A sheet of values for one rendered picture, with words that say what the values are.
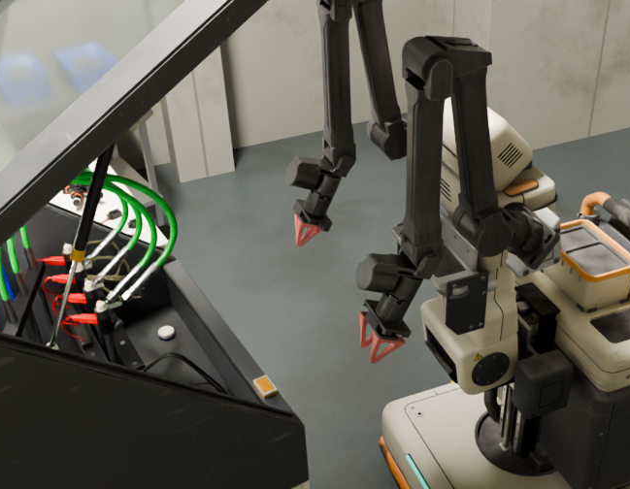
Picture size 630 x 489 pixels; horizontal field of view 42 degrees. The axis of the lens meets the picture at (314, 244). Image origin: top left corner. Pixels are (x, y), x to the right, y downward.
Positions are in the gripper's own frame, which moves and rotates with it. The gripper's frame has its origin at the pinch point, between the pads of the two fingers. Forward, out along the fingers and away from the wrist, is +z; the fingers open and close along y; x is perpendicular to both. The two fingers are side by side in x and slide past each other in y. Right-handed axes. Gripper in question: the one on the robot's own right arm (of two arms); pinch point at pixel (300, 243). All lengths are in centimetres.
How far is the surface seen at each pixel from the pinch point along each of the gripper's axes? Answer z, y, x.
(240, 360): 15.1, 30.0, -19.4
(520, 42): -45, -173, 171
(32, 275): 19, 2, -59
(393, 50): -9, -244, 150
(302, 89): 27, -244, 106
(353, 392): 76, -41, 71
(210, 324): 16.5, 15.9, -22.1
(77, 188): 20, -47, -44
